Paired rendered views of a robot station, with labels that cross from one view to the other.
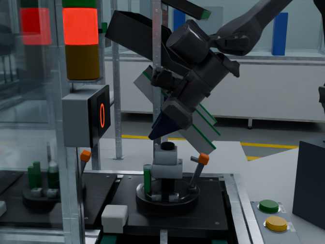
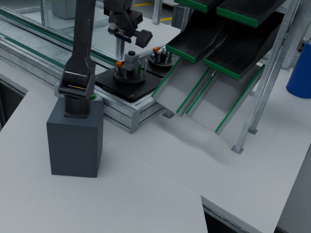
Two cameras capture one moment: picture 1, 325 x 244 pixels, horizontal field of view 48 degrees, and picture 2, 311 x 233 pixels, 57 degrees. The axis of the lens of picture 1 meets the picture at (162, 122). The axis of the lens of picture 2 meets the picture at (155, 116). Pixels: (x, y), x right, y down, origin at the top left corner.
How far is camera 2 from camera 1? 1.66 m
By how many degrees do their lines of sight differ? 102
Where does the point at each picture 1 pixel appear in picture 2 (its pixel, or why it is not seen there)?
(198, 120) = (190, 97)
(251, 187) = (149, 157)
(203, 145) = (157, 92)
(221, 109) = not seen: outside the picture
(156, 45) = (185, 15)
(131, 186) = (150, 77)
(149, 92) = not seen: hidden behind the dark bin
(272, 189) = (137, 166)
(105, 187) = (157, 72)
